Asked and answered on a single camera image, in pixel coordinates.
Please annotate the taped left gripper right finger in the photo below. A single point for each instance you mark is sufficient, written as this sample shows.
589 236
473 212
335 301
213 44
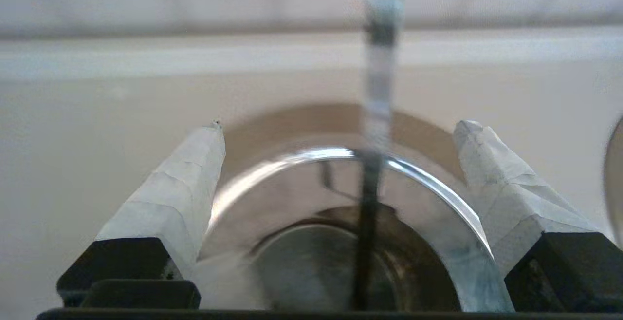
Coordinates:
516 203

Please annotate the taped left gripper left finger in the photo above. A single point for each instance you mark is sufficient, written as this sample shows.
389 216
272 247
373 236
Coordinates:
165 203

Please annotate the right round metal lid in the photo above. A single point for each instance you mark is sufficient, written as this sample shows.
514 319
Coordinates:
615 178

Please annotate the steel soup pot insert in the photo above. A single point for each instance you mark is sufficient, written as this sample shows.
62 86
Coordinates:
302 271

